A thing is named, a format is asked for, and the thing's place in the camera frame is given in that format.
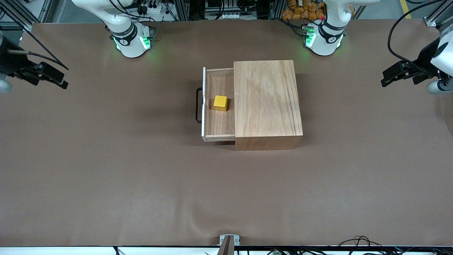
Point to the orange bag heap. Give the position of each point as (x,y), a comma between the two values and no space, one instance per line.
(300,10)

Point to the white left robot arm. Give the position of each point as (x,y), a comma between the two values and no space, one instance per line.
(327,44)

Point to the aluminium frame profile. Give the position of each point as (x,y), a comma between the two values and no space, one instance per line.
(26,25)
(431,22)

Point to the power strip with black plugs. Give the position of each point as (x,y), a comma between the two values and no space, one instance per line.
(155,10)

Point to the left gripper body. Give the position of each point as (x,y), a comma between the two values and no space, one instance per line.
(424,59)

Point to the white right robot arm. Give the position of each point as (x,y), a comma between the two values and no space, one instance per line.
(131,46)

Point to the white power strip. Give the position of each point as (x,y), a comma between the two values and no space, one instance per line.
(231,16)

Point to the brown camera post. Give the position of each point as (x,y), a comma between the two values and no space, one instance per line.
(226,248)

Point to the wooden drawer cabinet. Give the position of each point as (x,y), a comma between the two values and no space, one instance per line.
(269,106)

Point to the yellow wooden cube block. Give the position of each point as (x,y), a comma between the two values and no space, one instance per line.
(220,102)

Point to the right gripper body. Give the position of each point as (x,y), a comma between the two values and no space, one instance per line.
(10,63)

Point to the brown paper table cover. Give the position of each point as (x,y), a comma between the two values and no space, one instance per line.
(141,194)

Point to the aluminium frame post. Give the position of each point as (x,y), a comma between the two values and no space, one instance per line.
(182,10)
(277,9)

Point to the metal clamp bracket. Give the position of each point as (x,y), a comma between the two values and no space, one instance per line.
(238,241)

